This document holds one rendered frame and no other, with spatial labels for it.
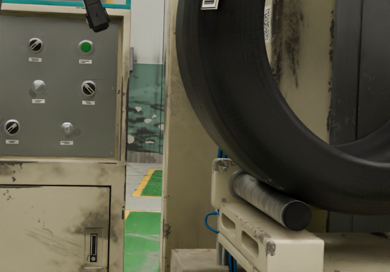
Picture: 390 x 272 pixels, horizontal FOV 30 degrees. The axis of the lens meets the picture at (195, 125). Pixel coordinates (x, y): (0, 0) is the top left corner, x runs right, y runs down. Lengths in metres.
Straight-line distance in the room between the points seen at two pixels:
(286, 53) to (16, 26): 0.69
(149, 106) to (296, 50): 8.84
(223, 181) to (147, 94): 8.87
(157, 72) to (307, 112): 8.82
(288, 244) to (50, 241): 0.82
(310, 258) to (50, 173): 0.83
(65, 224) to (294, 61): 0.69
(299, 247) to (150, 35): 9.26
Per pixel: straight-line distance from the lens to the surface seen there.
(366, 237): 1.48
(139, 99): 10.28
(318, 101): 1.48
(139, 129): 10.30
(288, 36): 1.47
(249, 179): 1.35
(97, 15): 1.13
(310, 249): 1.12
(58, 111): 1.80
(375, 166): 1.12
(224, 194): 1.42
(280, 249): 1.10
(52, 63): 1.80
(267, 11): 1.51
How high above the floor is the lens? 1.09
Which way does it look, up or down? 3 degrees down
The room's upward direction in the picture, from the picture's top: 2 degrees clockwise
